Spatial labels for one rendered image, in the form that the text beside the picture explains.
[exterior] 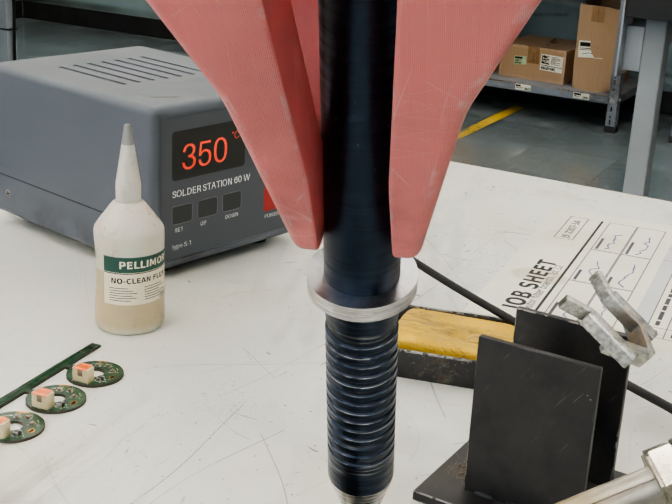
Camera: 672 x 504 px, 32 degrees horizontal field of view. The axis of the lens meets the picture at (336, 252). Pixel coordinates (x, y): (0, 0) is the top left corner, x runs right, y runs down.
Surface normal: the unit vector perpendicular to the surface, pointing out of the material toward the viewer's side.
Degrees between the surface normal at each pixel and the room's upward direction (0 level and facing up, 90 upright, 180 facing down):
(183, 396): 0
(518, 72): 86
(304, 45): 89
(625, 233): 0
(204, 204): 90
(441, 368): 90
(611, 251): 0
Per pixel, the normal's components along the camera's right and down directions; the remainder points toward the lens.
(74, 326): 0.05, -0.94
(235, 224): 0.74, 0.26
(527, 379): -0.52, 0.26
